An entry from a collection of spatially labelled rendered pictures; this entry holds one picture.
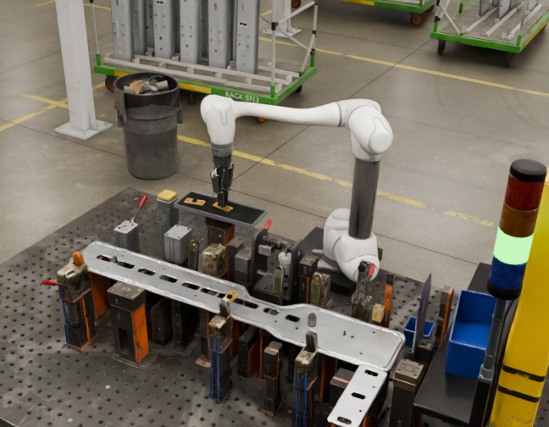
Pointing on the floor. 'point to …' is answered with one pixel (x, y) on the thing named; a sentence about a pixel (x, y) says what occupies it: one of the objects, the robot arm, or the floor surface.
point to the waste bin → (149, 122)
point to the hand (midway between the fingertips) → (222, 197)
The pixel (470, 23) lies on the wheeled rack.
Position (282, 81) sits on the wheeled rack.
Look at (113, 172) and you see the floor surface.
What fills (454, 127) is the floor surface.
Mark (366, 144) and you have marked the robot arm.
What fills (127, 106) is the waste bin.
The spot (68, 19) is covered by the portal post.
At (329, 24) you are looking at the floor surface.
